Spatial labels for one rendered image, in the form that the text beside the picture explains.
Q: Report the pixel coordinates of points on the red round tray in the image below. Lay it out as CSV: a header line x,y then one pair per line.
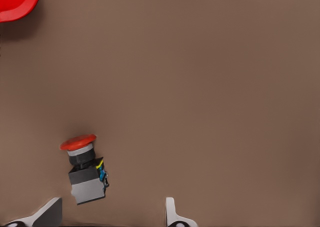
x,y
15,2

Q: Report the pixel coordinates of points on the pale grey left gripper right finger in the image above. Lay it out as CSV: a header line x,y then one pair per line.
x,y
171,212

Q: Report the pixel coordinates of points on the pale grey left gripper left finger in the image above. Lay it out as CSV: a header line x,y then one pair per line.
x,y
47,213

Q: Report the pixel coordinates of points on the red mushroom push-button switch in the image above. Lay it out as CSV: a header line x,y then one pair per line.
x,y
86,174

